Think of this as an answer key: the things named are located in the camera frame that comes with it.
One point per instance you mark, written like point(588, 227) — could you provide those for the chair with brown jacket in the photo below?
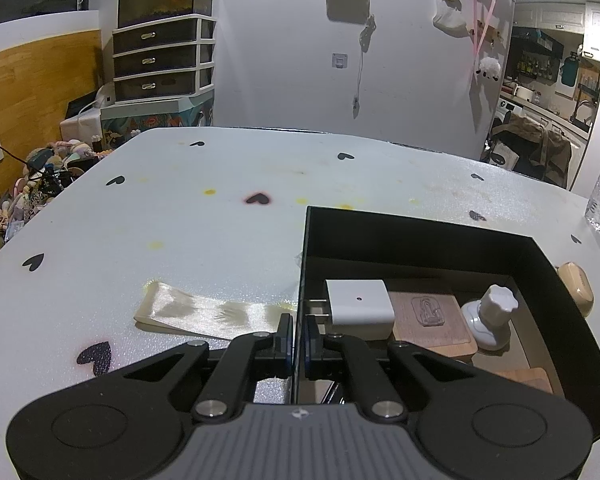
point(535, 147)

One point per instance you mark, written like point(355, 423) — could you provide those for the cream satin ribbon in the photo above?
point(180, 312)

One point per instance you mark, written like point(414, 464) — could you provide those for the white appliance under cloth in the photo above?
point(82, 120)

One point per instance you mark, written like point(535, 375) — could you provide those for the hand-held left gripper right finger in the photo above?
point(310, 344)

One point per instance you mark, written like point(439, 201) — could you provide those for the beige oval case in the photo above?
point(577, 287)

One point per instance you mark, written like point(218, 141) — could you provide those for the teal hanging bottle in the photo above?
point(569, 70)

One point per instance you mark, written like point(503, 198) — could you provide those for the white sheep plush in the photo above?
point(489, 68)

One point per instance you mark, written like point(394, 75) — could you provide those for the pile of plush toys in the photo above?
point(45, 170)

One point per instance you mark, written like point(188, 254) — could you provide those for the pink hanging ribbon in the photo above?
point(479, 35)

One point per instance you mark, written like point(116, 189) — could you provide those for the white frame drawer unit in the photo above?
point(160, 62)

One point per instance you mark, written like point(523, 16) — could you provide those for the white kitchen wall cabinets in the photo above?
point(555, 15)

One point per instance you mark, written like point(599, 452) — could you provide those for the light wooden block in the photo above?
point(527, 379)

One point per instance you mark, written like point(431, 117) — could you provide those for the painted teal cabinet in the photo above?
point(160, 117)

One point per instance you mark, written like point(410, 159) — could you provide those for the white power adapter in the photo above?
point(360, 305)

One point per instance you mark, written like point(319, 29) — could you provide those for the black spice rack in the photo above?
point(535, 60)

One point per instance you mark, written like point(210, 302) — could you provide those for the black cardboard box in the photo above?
point(555, 285)

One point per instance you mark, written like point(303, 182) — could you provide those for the brown embossed block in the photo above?
point(430, 317)

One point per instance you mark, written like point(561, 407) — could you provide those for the white squat bottle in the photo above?
point(492, 315)

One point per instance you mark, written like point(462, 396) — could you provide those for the white square wall hook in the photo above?
point(338, 60)

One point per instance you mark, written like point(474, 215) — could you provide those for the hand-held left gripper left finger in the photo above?
point(286, 341)

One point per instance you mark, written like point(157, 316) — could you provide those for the white washing machine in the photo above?
point(505, 110)

